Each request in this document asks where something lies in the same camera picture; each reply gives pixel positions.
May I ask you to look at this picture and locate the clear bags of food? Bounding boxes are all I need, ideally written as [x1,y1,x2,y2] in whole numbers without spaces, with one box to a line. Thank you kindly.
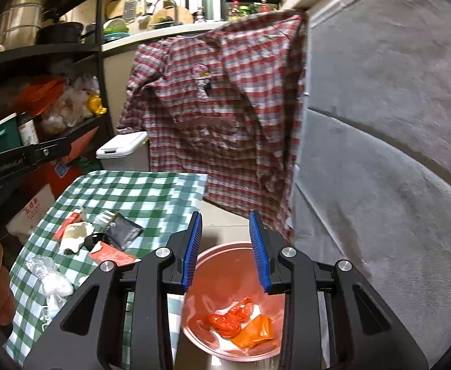
[41,75,101,135]

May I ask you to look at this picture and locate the red plastic bag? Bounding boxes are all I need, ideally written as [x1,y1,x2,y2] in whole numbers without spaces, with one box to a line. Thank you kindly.
[207,297,254,339]

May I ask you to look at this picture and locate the black foil packet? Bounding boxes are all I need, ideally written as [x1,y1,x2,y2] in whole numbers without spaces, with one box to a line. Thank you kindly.
[103,213,143,251]

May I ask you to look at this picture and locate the black metal shelf rack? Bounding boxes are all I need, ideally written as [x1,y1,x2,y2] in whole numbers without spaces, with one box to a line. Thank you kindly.
[0,0,115,216]

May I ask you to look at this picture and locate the orange plastic wrapper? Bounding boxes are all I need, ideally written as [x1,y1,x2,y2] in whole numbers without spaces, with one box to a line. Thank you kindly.
[231,314,275,349]

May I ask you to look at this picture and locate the white labelled canister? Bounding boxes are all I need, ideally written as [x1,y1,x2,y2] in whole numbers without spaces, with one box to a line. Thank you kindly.
[19,119,39,145]

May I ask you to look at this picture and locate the green storage box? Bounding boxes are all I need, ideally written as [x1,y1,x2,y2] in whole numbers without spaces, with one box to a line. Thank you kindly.
[0,113,22,153]

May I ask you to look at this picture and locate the red plaid shirt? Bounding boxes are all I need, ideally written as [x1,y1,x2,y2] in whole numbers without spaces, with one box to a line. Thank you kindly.
[117,9,307,237]

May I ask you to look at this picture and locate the steel stock pot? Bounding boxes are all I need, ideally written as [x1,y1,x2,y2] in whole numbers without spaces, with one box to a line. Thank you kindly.
[0,0,47,50]

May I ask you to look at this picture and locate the yellow plastic bag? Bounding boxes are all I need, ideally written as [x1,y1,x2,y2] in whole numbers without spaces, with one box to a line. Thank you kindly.
[86,94,107,115]

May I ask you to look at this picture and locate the black spice rack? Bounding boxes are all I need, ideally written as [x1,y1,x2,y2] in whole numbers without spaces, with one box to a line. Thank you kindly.
[222,0,282,21]

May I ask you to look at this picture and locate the white rice sack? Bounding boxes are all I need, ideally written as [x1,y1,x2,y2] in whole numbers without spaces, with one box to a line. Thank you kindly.
[6,184,55,245]

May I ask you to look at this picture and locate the red bag on floor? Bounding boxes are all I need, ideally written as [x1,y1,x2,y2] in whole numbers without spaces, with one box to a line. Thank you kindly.
[22,127,98,198]

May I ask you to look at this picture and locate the white paper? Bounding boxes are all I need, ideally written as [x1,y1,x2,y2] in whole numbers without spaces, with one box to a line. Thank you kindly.
[60,221,95,254]

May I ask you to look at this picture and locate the clear plastic wrapper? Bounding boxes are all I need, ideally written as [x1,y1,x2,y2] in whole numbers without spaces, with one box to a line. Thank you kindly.
[93,211,117,227]

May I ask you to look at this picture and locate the small red white box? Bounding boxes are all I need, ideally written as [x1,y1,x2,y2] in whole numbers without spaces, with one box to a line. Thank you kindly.
[53,207,86,241]

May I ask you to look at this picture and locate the white plastic wrap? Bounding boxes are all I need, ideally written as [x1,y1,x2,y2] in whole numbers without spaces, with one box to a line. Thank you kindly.
[26,256,74,324]

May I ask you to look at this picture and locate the green checkered tablecloth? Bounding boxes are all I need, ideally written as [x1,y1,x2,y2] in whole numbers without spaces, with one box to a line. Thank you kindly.
[4,171,208,363]

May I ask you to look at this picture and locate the red white milk carton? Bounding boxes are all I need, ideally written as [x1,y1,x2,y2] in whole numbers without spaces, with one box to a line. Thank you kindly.
[89,241,139,266]

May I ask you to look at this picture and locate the white lidded trash bin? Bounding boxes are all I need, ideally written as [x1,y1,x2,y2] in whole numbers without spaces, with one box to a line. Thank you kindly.
[96,131,150,172]

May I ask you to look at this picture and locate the grey fabric cover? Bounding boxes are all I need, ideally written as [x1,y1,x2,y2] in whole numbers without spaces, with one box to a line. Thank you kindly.
[291,0,451,369]

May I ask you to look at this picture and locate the pink plastic basin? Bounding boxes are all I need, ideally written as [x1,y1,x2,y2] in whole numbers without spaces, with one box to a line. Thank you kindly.
[181,241,285,363]

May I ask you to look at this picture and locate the kitchen faucet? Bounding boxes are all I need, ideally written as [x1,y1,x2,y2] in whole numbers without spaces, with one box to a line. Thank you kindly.
[151,0,178,23]

